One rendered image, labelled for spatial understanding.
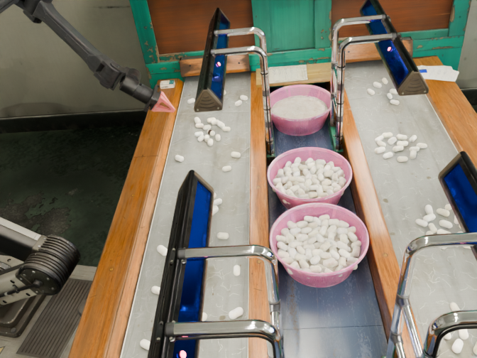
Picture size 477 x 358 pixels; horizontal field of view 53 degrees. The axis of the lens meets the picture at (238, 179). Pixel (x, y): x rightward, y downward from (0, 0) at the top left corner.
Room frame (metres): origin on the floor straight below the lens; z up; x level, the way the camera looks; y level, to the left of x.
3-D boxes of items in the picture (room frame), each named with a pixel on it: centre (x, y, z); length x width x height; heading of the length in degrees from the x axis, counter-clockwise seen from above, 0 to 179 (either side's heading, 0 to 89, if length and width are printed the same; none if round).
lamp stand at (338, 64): (1.41, -0.45, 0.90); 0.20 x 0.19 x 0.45; 174
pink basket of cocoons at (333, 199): (1.17, -0.23, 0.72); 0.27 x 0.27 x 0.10
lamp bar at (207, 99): (1.47, 0.02, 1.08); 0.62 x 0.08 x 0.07; 174
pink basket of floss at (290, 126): (1.61, -0.27, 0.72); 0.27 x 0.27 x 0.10
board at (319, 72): (1.82, -0.30, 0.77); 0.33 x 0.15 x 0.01; 84
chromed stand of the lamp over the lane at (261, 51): (1.46, -0.06, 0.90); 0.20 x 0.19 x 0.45; 174
